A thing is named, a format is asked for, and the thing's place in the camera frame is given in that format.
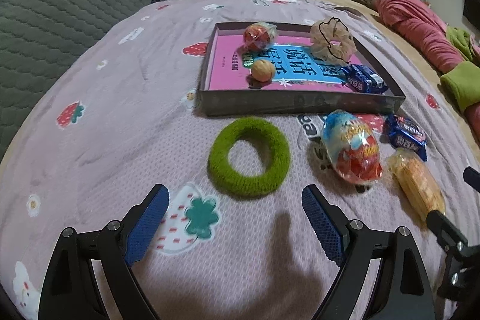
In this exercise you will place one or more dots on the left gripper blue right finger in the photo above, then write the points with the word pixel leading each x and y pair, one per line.
pixel 401 290

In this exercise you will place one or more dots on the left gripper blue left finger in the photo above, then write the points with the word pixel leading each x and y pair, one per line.
pixel 70 289

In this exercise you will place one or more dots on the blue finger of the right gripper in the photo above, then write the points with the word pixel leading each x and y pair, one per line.
pixel 448 236
pixel 472 178

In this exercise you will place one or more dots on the yellow packaged cake snack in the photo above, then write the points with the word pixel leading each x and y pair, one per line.
pixel 417 183

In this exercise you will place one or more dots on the blue cookie packet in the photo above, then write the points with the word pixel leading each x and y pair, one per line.
pixel 404 133

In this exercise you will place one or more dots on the red toy egg capsule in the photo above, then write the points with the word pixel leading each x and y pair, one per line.
pixel 352 148

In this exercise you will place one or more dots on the blue wafer packet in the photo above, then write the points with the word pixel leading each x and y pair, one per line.
pixel 364 79

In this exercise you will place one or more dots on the green fuzzy hair scrunchie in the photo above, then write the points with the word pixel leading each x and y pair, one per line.
pixel 249 159

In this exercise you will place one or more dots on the beige sheer hair scrunchie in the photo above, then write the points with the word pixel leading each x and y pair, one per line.
pixel 332 42

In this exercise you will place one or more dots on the walnut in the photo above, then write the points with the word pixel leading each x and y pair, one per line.
pixel 262 70

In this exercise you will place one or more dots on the blue-red toy egg capsule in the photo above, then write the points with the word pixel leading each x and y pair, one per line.
pixel 259 36

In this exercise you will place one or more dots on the green fleece blanket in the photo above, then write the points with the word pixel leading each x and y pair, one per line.
pixel 462 81

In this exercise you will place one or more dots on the pink quilt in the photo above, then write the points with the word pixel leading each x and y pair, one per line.
pixel 424 30

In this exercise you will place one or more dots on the black television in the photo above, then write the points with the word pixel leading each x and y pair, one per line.
pixel 471 11

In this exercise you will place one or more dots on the pink and blue book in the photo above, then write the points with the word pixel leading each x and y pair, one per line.
pixel 229 67

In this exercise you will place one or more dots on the grey quilted headboard cover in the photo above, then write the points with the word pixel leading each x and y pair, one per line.
pixel 40 40

